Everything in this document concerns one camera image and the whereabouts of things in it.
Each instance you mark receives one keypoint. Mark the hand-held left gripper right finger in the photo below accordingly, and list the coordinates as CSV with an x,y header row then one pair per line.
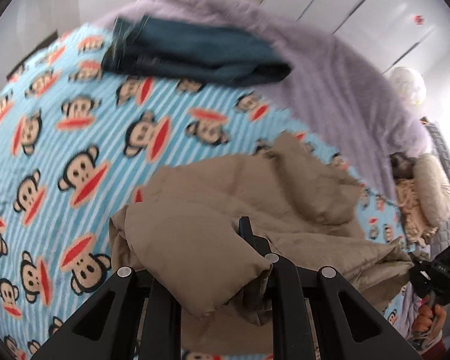
x,y
285,300

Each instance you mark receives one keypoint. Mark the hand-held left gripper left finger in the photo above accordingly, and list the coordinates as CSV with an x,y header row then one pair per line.
x,y
161,318

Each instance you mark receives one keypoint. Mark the tan puffer jacket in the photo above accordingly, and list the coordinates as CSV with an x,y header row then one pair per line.
x,y
247,202

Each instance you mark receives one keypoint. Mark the person's right hand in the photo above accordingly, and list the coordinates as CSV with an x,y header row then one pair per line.
x,y
429,320

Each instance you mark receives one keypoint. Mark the beige chunky knit throw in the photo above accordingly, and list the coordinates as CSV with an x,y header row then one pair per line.
x,y
412,210

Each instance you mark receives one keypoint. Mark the round cream pleated pillow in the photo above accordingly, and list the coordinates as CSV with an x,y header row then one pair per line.
x,y
431,187

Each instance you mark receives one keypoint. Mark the grey brown cloth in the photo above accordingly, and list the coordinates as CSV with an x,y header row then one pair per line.
x,y
401,165

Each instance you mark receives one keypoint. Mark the grey quilted headboard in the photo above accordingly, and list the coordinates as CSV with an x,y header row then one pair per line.
x,y
448,157

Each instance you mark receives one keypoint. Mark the monkey print striped blanket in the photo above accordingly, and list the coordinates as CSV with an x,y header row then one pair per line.
x,y
78,150

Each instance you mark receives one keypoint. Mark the white patterned plush cushion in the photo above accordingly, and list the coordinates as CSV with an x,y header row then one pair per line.
x,y
407,84

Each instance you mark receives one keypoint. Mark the purple fleece blanket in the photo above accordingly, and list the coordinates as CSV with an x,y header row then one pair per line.
x,y
322,82

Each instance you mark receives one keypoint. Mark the blue jeans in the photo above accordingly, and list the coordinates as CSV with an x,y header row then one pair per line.
x,y
198,52

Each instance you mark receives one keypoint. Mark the white wardrobe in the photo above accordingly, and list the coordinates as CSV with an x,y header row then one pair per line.
x,y
360,3

